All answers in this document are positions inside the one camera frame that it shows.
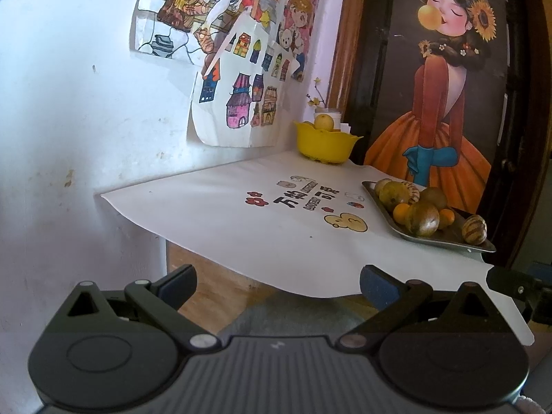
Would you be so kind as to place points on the brown wooden door frame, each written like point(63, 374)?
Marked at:
point(347, 39)

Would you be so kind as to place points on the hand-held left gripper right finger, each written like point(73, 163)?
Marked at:
point(379, 287)

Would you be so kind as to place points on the wall poster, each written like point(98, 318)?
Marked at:
point(435, 108)

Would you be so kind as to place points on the dark brown wooden frame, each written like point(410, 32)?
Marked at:
point(530, 138)

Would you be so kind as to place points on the yellow flower sprig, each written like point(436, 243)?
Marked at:
point(311, 100)

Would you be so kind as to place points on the metal tray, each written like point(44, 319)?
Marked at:
point(444, 238)

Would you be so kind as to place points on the brown mango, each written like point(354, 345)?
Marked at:
point(421, 221)

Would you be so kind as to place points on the yellow plastic bowl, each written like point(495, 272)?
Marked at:
point(323, 142)

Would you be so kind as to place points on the coloured girl drawing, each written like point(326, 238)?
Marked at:
point(185, 8)

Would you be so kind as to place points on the white printed table mat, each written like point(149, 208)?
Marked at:
point(258, 241)

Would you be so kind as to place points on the white folded tissue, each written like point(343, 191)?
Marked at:
point(345, 128)

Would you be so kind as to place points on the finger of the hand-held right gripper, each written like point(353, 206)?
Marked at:
point(542, 266)
point(509, 281)

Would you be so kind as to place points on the coloured houses drawing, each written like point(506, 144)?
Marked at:
point(241, 103)

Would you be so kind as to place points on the yellow green mango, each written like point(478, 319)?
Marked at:
point(393, 195)

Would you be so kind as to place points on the striped pepino melon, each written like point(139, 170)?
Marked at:
point(473, 230)
point(412, 192)

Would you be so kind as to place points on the small orange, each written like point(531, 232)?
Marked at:
point(447, 219)
point(401, 214)

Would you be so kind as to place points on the yellow round fruit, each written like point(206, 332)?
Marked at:
point(323, 121)

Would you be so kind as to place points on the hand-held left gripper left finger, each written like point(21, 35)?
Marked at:
point(181, 282)

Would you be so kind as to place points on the white jar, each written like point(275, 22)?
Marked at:
point(335, 114)

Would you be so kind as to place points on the olive green mango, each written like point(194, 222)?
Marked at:
point(434, 197)

